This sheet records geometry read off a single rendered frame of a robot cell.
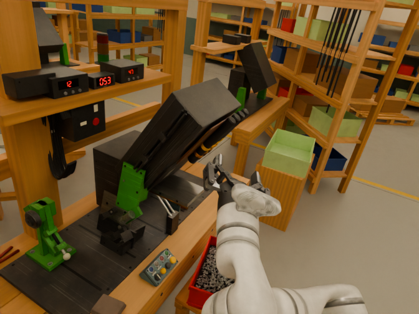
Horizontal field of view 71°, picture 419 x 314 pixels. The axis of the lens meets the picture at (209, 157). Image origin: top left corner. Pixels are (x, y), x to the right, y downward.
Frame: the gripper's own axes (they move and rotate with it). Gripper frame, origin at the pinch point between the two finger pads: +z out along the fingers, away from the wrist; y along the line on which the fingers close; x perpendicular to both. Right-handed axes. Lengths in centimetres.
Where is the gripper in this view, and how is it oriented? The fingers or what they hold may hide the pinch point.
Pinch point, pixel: (237, 167)
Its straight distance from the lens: 64.5
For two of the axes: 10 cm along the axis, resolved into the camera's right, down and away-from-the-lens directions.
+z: 0.7, -6.1, 7.9
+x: 4.7, -6.8, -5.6
